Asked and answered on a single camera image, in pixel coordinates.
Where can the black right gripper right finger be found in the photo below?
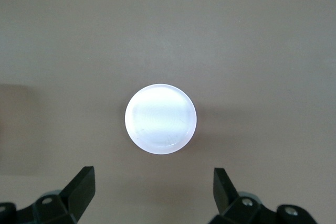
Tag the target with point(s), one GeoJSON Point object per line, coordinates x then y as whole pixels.
{"type": "Point", "coordinates": [228, 203]}

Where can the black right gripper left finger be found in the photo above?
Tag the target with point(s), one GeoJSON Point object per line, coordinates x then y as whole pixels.
{"type": "Point", "coordinates": [76, 197]}

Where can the pink round plate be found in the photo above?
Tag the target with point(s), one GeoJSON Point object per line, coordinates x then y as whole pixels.
{"type": "Point", "coordinates": [160, 119]}

